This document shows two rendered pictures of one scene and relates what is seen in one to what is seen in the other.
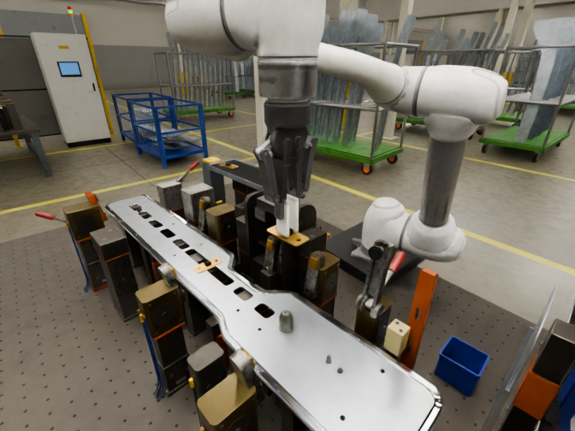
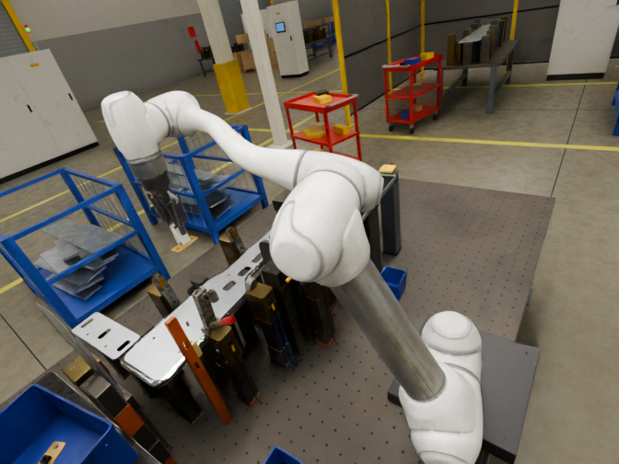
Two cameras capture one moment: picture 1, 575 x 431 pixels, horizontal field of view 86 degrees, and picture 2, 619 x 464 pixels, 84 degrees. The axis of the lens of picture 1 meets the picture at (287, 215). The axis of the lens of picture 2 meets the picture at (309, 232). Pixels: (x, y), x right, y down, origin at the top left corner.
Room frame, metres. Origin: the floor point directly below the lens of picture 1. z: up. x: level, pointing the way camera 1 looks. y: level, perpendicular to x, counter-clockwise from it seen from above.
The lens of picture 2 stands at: (0.78, -0.98, 1.81)
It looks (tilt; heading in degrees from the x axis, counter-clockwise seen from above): 33 degrees down; 82
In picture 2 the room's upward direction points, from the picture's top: 12 degrees counter-clockwise
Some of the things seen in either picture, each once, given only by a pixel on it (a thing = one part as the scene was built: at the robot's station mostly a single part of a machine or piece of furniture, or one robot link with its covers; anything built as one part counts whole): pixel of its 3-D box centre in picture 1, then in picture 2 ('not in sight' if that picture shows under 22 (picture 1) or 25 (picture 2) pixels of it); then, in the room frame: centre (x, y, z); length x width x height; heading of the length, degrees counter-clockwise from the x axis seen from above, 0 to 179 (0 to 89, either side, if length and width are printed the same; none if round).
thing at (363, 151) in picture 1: (340, 106); not in sight; (5.38, -0.89, 0.89); 1.90 x 1.00 x 1.77; 46
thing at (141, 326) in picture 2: not in sight; (154, 351); (0.24, 0.01, 0.84); 0.12 x 0.07 x 0.28; 134
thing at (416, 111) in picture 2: not in sight; (412, 93); (3.32, 3.85, 0.49); 0.81 x 0.46 x 0.97; 28
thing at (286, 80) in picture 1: (287, 79); (147, 164); (0.51, 0.00, 1.53); 0.09 x 0.09 x 0.06
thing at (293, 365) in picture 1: (202, 264); (273, 243); (0.78, 0.26, 1.00); 1.38 x 0.22 x 0.02; 44
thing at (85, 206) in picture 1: (90, 248); not in sight; (1.06, 0.79, 0.88); 0.14 x 0.09 x 0.36; 134
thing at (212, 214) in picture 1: (228, 253); not in sight; (1.01, 0.23, 0.89); 0.12 x 0.08 x 0.38; 134
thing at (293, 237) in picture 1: (287, 232); (184, 242); (0.51, 0.00, 1.26); 0.08 x 0.04 x 0.01; 44
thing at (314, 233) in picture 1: (310, 291); (286, 311); (0.76, -0.07, 0.91); 0.07 x 0.05 x 0.42; 134
